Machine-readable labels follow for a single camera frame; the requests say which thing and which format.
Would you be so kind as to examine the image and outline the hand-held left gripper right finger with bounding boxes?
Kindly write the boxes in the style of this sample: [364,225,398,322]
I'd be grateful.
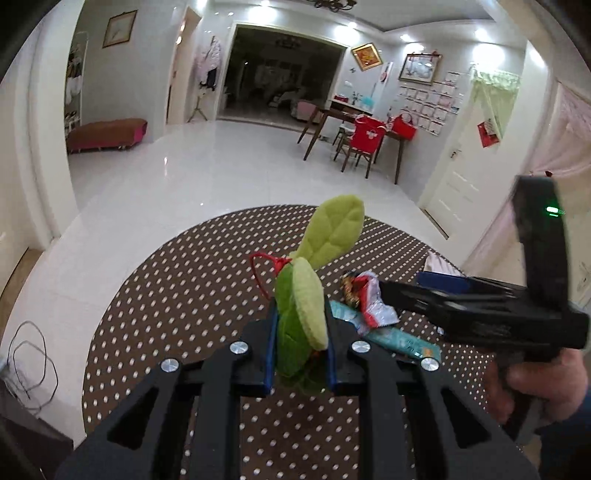
[323,309,541,480]

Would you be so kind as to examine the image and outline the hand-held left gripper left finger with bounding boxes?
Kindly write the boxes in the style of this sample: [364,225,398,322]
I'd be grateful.
[55,305,280,480]

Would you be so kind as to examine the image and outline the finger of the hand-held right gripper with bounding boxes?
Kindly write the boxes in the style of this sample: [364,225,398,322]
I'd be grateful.
[378,278,465,325]
[416,271,527,298]

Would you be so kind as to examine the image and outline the red silver candy wrapper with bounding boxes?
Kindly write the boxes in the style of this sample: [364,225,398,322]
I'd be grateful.
[355,271,400,335]

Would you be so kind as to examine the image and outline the green plush leaf toy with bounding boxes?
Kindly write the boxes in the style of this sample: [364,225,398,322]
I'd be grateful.
[250,195,365,395]

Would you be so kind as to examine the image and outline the person's right hand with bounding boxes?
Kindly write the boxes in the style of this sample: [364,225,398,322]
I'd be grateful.
[485,346,591,425]

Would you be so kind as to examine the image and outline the teal snack packet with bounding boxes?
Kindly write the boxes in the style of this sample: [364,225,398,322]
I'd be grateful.
[329,300,441,365]

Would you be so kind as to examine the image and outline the brown gold candy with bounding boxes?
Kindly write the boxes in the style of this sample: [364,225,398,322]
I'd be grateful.
[342,274,366,305]

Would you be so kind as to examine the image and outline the white panel door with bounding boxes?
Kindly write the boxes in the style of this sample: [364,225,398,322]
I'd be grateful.
[422,83,509,227]

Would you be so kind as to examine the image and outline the round polka-dot table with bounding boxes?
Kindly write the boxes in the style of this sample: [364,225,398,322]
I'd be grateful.
[83,204,522,480]

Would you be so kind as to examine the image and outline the pink lace curtain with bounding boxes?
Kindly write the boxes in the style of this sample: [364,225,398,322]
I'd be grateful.
[462,83,591,278]

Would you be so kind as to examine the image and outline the red door decoration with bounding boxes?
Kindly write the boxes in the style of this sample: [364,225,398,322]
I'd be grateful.
[478,119,502,147]

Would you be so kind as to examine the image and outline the red handbag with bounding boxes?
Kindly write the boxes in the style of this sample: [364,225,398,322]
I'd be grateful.
[390,113,417,139]

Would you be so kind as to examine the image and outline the wooden chair with red cover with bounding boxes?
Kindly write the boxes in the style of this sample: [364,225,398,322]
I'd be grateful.
[333,116,389,179]

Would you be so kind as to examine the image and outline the green lace curtain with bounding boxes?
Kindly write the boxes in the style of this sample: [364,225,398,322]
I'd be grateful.
[471,69,520,134]

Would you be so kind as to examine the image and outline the white sideboard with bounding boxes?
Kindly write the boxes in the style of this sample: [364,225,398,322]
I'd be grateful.
[330,95,376,118]

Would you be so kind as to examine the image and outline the wooden dining table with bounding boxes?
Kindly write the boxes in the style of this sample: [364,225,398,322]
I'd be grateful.
[298,104,411,185]

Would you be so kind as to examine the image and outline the large framed painting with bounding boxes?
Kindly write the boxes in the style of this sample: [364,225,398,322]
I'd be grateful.
[398,53,437,86]

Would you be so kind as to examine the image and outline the dark sliding glass door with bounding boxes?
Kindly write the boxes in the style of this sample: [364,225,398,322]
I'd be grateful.
[219,23,348,125]

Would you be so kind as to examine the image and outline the red upholstered bench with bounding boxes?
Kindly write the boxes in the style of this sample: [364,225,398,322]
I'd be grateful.
[67,119,148,154]

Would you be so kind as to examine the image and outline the coat stand with clothes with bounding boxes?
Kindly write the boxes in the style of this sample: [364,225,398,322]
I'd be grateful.
[187,37,222,123]

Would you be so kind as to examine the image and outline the small framed picture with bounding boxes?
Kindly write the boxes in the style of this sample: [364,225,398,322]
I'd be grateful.
[102,10,138,48]

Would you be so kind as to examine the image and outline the group of wall certificates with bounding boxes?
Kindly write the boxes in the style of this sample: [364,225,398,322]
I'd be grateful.
[397,71,462,136]

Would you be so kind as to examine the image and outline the gold diamond wall frame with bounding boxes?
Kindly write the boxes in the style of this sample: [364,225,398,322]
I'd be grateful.
[351,43,384,71]

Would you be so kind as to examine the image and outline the tangled cables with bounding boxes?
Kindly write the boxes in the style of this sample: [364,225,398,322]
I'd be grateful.
[0,320,58,411]

